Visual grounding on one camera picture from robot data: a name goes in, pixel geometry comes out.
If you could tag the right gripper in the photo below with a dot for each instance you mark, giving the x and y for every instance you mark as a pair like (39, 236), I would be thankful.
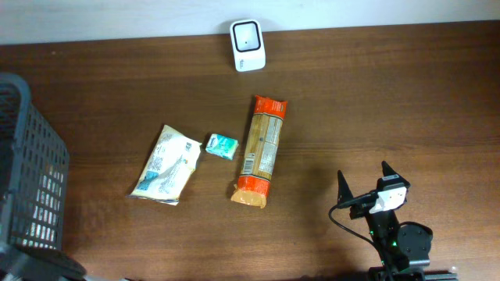
(365, 204)

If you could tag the orange spaghetti pasta packet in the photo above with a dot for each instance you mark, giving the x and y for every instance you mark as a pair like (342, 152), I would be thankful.
(253, 184)

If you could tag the small teal tissue pack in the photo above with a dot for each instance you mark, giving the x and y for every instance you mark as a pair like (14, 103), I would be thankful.
(221, 146)

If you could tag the yellow white wipes packet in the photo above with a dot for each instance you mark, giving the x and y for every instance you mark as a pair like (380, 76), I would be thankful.
(170, 165)

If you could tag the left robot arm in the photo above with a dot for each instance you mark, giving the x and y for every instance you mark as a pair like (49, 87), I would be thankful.
(34, 263)

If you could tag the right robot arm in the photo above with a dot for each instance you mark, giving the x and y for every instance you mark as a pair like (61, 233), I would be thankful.
(403, 247)

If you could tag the grey plastic mesh basket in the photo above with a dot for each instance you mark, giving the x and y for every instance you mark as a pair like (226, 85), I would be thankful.
(34, 171)

